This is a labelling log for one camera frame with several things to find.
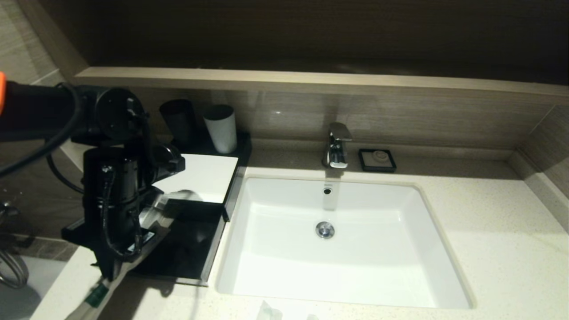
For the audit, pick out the glossy black box drawer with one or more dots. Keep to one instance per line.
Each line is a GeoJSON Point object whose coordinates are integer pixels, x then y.
{"type": "Point", "coordinates": [186, 249]}

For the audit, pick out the round white soap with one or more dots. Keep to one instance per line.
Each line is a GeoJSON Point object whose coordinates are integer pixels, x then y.
{"type": "Point", "coordinates": [379, 155]}

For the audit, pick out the wooden wall ledge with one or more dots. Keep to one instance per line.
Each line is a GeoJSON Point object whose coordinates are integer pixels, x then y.
{"type": "Point", "coordinates": [311, 82]}

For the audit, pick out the black square soap dish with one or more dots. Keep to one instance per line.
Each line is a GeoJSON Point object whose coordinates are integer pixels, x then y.
{"type": "Point", "coordinates": [364, 164]}

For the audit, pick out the white ceramic sink basin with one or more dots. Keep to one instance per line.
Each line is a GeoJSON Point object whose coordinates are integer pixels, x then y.
{"type": "Point", "coordinates": [355, 266]}

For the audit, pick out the black box with white top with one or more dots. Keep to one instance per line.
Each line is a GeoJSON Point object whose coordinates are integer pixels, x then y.
{"type": "Point", "coordinates": [213, 178]}

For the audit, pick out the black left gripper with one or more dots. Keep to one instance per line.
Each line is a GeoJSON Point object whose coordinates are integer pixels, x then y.
{"type": "Point", "coordinates": [111, 240]}

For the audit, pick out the black and orange left arm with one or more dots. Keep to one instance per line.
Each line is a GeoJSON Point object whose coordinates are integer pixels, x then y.
{"type": "Point", "coordinates": [111, 178]}

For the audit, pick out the grey plastic cup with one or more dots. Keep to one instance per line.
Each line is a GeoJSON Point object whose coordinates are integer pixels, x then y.
{"type": "Point", "coordinates": [221, 131]}

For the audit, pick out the chrome faucet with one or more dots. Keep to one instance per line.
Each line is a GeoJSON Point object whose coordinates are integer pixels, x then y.
{"type": "Point", "coordinates": [337, 146]}

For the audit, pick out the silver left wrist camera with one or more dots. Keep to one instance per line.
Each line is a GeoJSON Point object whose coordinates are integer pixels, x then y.
{"type": "Point", "coordinates": [158, 209]}

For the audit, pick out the black cup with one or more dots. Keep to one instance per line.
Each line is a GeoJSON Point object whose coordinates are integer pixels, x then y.
{"type": "Point", "coordinates": [178, 118]}

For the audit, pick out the chrome sink drain plug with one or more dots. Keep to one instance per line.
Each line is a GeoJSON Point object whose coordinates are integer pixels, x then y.
{"type": "Point", "coordinates": [325, 229]}

